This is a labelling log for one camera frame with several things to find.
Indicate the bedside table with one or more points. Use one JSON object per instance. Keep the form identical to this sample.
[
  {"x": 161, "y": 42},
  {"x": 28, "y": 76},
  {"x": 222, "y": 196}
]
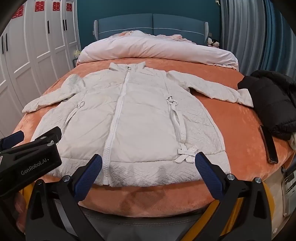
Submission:
[{"x": 75, "y": 61}]

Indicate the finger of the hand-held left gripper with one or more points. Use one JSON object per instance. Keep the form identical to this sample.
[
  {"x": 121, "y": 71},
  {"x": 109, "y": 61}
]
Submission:
[
  {"x": 12, "y": 138},
  {"x": 47, "y": 135}
]

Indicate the small plush toy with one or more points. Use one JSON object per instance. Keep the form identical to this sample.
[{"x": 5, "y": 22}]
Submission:
[
  {"x": 209, "y": 41},
  {"x": 216, "y": 43}
]

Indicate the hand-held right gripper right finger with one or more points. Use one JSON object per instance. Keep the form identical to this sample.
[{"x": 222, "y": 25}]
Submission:
[{"x": 208, "y": 176}]

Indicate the pink pillow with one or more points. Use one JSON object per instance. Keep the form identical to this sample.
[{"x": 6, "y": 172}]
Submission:
[{"x": 178, "y": 37}]

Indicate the tissue box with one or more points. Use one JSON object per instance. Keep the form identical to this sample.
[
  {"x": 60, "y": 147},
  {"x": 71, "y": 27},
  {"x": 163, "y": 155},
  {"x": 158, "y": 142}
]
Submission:
[{"x": 76, "y": 52}]

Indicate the blue upholstered headboard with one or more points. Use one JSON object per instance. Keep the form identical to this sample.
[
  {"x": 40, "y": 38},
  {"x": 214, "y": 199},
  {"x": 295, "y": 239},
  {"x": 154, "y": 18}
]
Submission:
[{"x": 175, "y": 23}]

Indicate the grey blue curtain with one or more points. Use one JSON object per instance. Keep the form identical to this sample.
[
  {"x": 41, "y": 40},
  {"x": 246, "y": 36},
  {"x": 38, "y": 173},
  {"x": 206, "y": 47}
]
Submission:
[{"x": 249, "y": 30}]

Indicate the pale pink duvet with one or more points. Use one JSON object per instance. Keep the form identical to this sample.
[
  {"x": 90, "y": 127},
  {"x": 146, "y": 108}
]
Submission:
[{"x": 157, "y": 48}]

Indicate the black puffer jacket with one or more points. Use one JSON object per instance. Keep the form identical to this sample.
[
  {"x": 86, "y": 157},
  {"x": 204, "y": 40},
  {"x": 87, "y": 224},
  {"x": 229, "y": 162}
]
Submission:
[{"x": 272, "y": 102}]

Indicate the black smartphone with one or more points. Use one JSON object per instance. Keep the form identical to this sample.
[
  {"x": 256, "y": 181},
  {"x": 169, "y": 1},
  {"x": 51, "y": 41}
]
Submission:
[{"x": 269, "y": 146}]

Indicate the white panelled wardrobe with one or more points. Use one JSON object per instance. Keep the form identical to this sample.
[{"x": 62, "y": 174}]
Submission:
[{"x": 41, "y": 41}]

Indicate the orange plush blanket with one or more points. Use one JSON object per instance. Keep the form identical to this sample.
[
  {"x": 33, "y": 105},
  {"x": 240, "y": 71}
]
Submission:
[{"x": 231, "y": 129}]

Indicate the red paper cutout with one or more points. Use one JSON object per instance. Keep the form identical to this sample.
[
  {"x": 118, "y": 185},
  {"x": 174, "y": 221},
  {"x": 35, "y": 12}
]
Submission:
[
  {"x": 69, "y": 6},
  {"x": 56, "y": 5},
  {"x": 18, "y": 10},
  {"x": 39, "y": 5}
]

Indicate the white labelled device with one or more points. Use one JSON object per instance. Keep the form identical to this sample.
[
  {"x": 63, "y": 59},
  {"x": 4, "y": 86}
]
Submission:
[{"x": 289, "y": 187}]

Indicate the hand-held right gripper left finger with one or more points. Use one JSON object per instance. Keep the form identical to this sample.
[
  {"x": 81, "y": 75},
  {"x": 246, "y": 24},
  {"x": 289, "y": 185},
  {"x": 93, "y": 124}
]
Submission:
[{"x": 89, "y": 176}]

